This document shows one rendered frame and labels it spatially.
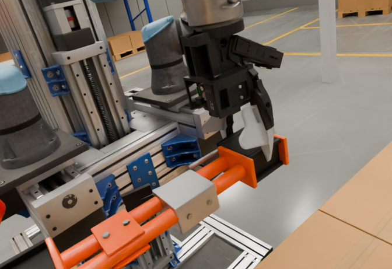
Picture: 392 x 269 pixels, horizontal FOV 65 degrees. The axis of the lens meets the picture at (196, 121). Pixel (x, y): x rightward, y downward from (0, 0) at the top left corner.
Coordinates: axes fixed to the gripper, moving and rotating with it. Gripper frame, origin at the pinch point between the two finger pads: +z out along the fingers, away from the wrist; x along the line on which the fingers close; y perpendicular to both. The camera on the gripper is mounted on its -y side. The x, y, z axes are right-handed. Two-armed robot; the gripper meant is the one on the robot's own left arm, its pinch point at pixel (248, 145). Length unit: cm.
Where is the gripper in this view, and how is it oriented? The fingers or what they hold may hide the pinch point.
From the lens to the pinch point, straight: 51.5
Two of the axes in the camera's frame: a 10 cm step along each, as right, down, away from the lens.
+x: 5.9, 2.1, -7.8
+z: 2.1, 9.0, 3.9
